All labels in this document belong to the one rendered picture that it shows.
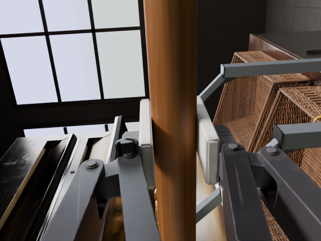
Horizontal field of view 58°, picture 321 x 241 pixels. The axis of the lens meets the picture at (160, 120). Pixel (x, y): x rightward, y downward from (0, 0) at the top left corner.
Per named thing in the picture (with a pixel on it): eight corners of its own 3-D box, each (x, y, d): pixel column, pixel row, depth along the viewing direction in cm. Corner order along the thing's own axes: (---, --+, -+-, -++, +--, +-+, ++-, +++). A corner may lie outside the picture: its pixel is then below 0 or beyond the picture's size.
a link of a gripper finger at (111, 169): (142, 200, 15) (84, 204, 15) (143, 149, 19) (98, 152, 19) (140, 176, 14) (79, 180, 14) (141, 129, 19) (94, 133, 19)
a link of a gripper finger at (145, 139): (155, 190, 17) (143, 191, 17) (152, 133, 23) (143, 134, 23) (152, 144, 15) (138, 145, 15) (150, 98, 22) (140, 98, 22)
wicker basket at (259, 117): (295, 180, 133) (235, 184, 132) (253, 125, 184) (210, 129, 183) (313, 77, 112) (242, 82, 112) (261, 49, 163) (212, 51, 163)
